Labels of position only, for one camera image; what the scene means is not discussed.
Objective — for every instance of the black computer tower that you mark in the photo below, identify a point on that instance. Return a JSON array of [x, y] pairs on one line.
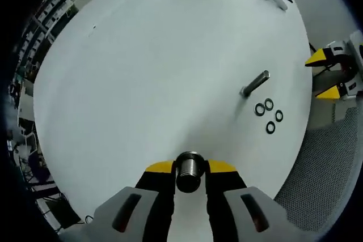
[[61, 212]]

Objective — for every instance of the small threaded steel stud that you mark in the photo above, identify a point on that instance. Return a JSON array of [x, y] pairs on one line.
[[255, 83]]

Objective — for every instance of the shelf of white storage boxes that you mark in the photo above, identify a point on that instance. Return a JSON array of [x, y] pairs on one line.
[[45, 18]]

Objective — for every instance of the large threaded steel stud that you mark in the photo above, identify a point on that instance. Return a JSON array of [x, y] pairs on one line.
[[188, 174]]

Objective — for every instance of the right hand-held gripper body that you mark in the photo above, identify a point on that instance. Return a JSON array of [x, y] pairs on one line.
[[358, 60]]

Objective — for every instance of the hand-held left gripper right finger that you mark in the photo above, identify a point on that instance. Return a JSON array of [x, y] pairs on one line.
[[227, 202]]

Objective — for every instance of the grey mesh office chair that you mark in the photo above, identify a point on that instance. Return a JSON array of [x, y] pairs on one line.
[[326, 168]]

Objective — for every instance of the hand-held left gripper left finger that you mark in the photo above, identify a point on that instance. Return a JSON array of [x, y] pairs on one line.
[[147, 202]]

